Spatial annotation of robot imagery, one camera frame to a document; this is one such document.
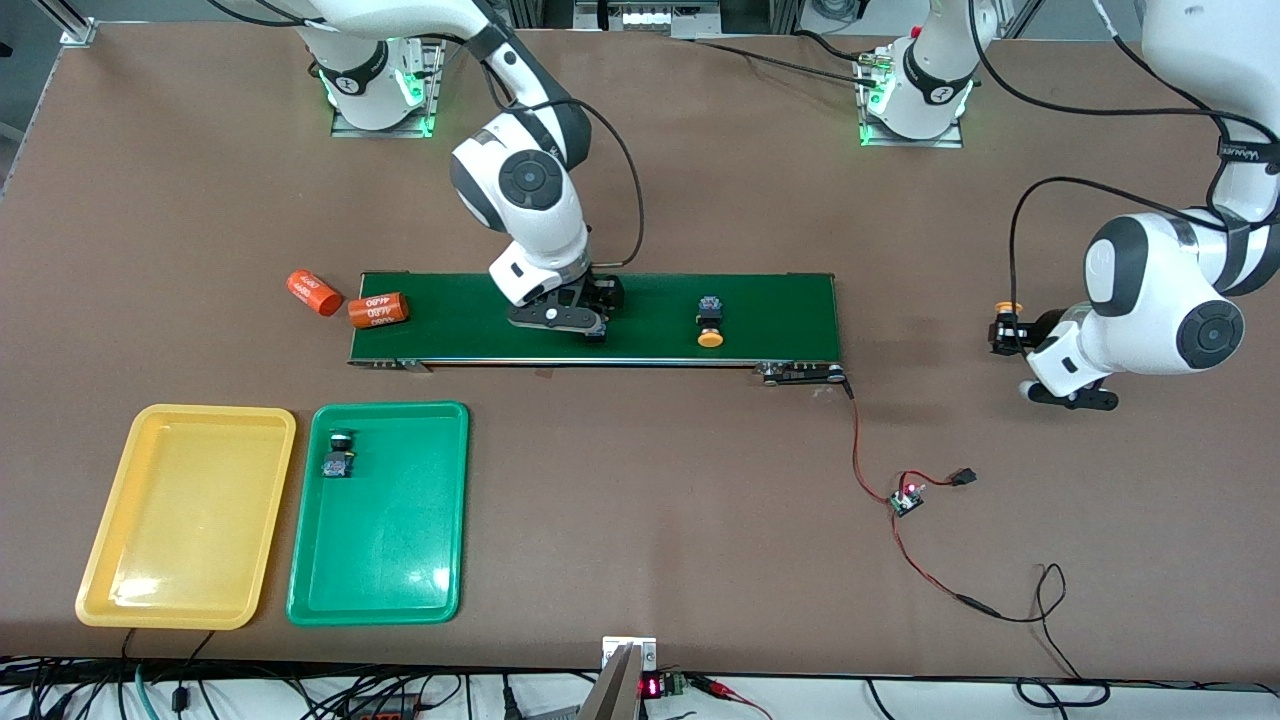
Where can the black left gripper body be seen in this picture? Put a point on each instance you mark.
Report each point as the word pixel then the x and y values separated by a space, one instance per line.
pixel 1040 327

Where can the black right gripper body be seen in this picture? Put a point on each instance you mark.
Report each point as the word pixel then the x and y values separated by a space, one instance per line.
pixel 600 293

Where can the yellow cap push button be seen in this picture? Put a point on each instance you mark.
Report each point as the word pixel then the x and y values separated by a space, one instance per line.
pixel 1007 308
pixel 710 310

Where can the orange cylinder white print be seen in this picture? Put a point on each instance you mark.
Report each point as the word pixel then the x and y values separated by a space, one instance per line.
pixel 315 294
pixel 380 310

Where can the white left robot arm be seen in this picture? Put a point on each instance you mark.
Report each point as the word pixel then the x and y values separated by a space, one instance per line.
pixel 1150 300

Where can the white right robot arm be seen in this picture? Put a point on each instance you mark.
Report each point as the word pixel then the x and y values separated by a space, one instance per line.
pixel 530 210

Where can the green belt conveyor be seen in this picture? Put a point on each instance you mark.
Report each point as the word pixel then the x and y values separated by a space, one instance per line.
pixel 780 315

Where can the small circuit board red LED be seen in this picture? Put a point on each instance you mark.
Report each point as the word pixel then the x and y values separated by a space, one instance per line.
pixel 907 497

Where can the lit control box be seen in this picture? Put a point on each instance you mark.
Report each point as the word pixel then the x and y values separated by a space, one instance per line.
pixel 650 15

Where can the green plastic tray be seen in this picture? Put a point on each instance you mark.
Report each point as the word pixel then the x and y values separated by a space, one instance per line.
pixel 380 560

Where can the red digit display module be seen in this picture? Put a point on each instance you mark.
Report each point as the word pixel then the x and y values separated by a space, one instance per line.
pixel 652 687

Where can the red clip lead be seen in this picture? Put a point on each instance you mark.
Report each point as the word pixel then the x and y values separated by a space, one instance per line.
pixel 715 688

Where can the red black power strip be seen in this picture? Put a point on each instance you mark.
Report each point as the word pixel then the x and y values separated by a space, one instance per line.
pixel 385 712

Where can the yellow plastic tray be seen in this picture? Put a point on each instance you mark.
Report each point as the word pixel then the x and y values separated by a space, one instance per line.
pixel 185 520

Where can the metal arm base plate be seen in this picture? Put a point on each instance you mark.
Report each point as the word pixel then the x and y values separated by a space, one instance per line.
pixel 380 131
pixel 910 142

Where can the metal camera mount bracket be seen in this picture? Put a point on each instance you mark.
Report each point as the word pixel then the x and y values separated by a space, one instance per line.
pixel 615 690

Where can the aluminium corner post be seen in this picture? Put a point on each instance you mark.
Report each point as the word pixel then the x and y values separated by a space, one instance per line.
pixel 78 28

